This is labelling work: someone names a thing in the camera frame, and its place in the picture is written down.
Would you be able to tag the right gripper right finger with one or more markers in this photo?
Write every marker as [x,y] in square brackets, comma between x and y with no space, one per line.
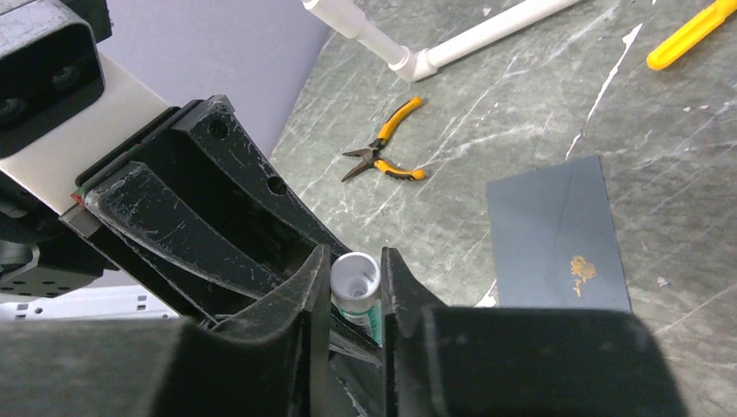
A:
[460,361]

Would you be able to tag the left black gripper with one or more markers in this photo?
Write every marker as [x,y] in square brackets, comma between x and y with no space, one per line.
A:
[193,210]

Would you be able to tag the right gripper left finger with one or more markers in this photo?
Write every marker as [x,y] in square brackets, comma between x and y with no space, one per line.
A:
[270,359]

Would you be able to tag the green white glue stick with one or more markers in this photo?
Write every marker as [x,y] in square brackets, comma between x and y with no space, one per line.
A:
[355,282]

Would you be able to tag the grey-blue envelope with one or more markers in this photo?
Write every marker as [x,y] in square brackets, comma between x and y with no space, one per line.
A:
[554,241]

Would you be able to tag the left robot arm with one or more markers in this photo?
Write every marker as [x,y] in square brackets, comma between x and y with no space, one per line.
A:
[43,253]

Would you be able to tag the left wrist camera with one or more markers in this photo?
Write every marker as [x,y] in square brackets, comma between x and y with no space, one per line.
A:
[64,104]

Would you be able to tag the white PVC pipe frame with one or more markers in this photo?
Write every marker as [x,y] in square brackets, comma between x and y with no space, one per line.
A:
[416,48]

